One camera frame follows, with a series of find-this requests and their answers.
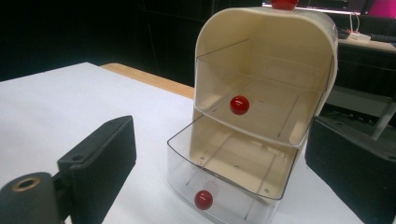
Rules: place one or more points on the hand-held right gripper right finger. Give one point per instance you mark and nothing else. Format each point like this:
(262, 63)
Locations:
(351, 174)

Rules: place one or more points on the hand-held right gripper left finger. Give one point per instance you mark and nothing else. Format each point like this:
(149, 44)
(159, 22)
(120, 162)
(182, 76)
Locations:
(102, 165)

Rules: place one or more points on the computer monitor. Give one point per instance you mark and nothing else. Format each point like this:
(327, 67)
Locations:
(327, 6)

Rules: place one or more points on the cream drawer cabinet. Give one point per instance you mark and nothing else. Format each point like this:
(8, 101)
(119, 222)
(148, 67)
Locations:
(264, 28)

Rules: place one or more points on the pink object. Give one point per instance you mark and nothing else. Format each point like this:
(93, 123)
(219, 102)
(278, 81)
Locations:
(383, 7)

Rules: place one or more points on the clear drawer with red knob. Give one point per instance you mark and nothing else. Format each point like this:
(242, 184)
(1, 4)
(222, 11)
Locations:
(203, 199)
(239, 105)

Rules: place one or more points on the black keyboard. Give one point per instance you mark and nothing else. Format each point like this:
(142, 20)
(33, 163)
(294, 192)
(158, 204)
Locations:
(384, 38)

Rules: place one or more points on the wooden table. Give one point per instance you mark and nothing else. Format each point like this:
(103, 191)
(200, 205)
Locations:
(149, 79)

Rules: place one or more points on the small black device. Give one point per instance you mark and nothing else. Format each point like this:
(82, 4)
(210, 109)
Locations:
(343, 33)

